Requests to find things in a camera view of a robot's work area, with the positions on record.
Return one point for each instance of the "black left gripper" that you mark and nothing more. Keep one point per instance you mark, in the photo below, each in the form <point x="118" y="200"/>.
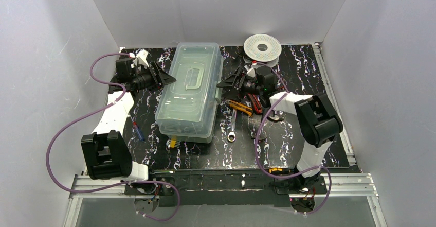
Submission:
<point x="158" y="77"/>

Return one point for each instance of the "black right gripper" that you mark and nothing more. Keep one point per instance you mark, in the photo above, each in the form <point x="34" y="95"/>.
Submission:
<point x="239" y="83"/>

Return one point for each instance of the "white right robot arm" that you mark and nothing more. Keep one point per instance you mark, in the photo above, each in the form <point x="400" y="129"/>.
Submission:
<point x="318" y="120"/>

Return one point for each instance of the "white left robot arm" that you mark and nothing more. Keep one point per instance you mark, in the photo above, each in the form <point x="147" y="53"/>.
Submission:
<point x="105" y="151"/>

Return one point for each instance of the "orange utility knife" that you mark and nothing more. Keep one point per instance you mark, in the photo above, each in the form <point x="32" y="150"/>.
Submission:
<point x="241" y="107"/>

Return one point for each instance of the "red black utility knife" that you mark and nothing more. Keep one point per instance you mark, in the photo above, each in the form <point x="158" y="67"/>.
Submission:
<point x="256" y="106"/>

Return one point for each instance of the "white filament spool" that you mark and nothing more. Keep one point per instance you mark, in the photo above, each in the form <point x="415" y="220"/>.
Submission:
<point x="262" y="48"/>

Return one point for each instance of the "black marbled table mat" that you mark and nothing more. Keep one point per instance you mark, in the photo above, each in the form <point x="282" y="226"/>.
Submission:
<point x="298" y="66"/>

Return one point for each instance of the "silver combination wrench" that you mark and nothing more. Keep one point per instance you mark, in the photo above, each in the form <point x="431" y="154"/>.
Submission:
<point x="231" y="135"/>

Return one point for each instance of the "small yellow bit holder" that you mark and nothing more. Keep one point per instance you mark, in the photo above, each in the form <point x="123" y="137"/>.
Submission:
<point x="172" y="143"/>

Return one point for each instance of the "yellow black screwdriver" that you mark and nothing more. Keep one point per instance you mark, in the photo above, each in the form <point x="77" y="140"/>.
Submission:
<point x="279" y="171"/>

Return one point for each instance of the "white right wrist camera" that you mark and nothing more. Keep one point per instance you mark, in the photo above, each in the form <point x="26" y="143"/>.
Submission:
<point x="250" y="71"/>

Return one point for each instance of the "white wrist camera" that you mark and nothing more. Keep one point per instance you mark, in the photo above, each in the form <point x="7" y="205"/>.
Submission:
<point x="141" y="57"/>
<point x="250" y="71"/>

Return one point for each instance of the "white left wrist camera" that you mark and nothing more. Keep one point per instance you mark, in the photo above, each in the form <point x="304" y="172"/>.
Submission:
<point x="141" y="57"/>

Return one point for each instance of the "green handled screwdriver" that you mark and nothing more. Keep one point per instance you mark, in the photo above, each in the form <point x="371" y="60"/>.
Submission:
<point x="258" y="127"/>

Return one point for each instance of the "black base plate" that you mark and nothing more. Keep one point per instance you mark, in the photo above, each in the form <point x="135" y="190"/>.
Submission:
<point x="223" y="187"/>

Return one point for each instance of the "aluminium frame rail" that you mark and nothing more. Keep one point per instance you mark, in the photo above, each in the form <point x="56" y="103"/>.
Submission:
<point x="353" y="201"/>

